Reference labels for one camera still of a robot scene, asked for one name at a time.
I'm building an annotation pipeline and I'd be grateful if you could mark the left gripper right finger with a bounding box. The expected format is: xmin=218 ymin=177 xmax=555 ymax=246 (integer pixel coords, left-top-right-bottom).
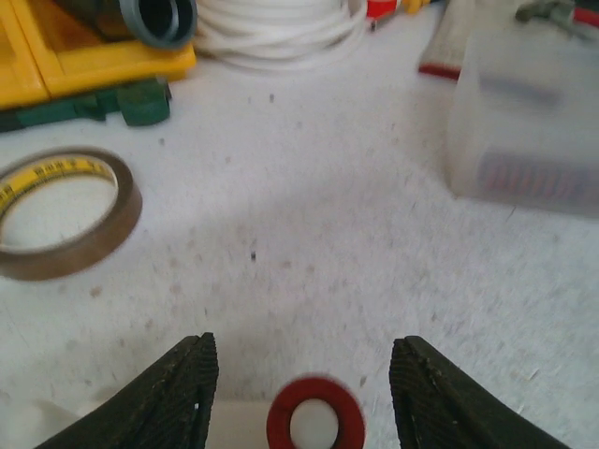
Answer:
xmin=390 ymin=336 xmax=566 ymax=449

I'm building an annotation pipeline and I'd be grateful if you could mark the white cable spool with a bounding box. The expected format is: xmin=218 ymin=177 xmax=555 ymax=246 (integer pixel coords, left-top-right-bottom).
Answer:
xmin=193 ymin=1 xmax=367 ymax=73

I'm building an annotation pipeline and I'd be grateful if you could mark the yellow black bit driver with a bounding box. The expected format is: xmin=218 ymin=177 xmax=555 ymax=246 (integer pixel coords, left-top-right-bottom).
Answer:
xmin=401 ymin=0 xmax=436 ymax=14

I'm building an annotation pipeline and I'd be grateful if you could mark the large red spring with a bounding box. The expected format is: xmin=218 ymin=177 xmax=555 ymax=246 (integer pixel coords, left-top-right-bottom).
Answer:
xmin=476 ymin=152 xmax=598 ymax=207

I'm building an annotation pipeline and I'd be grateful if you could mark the green clamp tool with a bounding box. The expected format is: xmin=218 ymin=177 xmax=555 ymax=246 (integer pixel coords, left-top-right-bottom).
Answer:
xmin=1 ymin=79 xmax=172 ymax=133

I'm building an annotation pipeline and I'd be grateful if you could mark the grey pipe fitting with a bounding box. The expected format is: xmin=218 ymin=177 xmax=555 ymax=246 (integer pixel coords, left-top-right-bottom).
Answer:
xmin=55 ymin=0 xmax=197 ymax=51

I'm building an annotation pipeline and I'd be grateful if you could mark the clear plastic spring tray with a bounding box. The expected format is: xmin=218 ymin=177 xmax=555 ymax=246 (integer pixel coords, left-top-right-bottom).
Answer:
xmin=446 ymin=29 xmax=598 ymax=218

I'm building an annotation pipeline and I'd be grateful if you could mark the yellow storage bin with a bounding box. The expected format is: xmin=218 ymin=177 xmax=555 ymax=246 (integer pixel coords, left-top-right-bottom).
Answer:
xmin=0 ymin=1 xmax=50 ymax=110
xmin=12 ymin=1 xmax=196 ymax=97

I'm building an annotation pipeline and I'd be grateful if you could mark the short red spring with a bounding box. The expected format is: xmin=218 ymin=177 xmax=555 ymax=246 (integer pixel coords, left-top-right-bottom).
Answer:
xmin=266 ymin=374 xmax=366 ymax=449

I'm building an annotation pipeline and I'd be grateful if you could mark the white peg base plate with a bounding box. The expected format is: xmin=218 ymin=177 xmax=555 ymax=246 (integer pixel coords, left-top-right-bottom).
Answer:
xmin=15 ymin=398 xmax=270 ymax=448

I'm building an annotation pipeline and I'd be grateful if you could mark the white work glove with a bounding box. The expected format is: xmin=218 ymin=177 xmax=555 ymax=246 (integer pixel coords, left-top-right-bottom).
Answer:
xmin=418 ymin=0 xmax=475 ymax=80

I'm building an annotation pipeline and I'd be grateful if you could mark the red white tape roll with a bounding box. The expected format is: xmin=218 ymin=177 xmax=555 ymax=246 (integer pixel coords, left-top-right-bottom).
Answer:
xmin=366 ymin=0 xmax=402 ymax=22

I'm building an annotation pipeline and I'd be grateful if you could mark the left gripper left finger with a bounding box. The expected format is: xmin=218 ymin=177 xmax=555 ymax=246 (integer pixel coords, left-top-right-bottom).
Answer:
xmin=39 ymin=332 xmax=219 ymax=449

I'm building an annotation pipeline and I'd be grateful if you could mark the brown tape roll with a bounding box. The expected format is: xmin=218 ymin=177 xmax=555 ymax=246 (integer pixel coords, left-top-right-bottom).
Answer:
xmin=1 ymin=146 xmax=142 ymax=281

